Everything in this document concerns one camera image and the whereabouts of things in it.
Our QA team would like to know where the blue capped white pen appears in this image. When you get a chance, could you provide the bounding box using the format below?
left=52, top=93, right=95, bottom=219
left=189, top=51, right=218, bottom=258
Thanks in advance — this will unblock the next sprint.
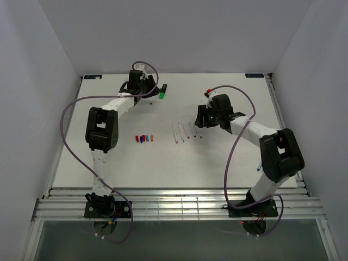
left=177, top=122, right=185, bottom=142

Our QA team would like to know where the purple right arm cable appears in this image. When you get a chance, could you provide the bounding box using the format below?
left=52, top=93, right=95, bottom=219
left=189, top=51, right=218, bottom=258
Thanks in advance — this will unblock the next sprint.
left=209, top=85, right=285, bottom=237

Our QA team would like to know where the left blue corner label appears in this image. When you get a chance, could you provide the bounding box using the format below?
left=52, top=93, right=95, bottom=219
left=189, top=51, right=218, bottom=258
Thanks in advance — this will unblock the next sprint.
left=83, top=74, right=102, bottom=79

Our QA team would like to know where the aluminium right side rail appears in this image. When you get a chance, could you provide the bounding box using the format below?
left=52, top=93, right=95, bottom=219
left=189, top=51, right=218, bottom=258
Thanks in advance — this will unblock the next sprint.
left=265, top=72, right=340, bottom=261

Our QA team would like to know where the right blue corner label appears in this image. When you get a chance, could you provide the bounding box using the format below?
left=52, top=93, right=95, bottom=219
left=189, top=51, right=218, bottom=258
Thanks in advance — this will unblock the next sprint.
left=245, top=73, right=264, bottom=78

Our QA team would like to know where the green black highlighter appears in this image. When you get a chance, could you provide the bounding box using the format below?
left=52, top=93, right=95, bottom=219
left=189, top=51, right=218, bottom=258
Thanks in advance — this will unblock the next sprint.
left=159, top=84, right=167, bottom=100

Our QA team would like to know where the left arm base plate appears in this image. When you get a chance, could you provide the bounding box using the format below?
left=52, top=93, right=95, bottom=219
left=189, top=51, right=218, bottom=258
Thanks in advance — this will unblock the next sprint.
left=83, top=201, right=131, bottom=219

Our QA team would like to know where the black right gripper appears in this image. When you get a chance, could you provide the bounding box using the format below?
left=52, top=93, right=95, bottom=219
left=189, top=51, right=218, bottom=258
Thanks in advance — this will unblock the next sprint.
left=195, top=104, right=221, bottom=128

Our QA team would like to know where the aluminium front rail frame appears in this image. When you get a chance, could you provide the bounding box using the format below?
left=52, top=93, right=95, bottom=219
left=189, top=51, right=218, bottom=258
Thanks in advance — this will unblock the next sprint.
left=32, top=188, right=326, bottom=221

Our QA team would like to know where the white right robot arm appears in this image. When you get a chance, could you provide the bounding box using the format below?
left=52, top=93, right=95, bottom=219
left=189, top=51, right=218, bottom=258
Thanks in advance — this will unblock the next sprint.
left=195, top=91, right=305, bottom=216

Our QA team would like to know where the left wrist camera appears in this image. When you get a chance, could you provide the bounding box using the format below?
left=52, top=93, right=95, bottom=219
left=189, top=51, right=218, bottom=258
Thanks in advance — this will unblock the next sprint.
left=133, top=64, right=148, bottom=79

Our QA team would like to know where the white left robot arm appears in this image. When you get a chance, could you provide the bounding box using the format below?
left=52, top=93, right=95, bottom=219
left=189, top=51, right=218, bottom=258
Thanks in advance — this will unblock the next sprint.
left=85, top=64, right=160, bottom=196

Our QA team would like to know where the red capped white pen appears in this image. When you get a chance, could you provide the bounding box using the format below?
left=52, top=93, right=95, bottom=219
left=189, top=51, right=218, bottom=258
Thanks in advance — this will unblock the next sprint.
left=182, top=124, right=190, bottom=139

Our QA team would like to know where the blue corner label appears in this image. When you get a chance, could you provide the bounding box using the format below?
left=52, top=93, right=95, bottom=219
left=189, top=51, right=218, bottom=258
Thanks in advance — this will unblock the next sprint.
left=83, top=74, right=102, bottom=79
left=245, top=73, right=264, bottom=78

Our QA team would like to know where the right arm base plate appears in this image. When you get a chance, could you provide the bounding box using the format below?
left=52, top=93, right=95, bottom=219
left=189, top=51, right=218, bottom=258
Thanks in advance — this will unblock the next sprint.
left=222, top=199, right=278, bottom=218

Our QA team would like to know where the orange capped white pen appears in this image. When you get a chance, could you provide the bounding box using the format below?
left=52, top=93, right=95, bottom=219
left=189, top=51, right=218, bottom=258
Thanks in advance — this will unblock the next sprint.
left=172, top=124, right=178, bottom=144

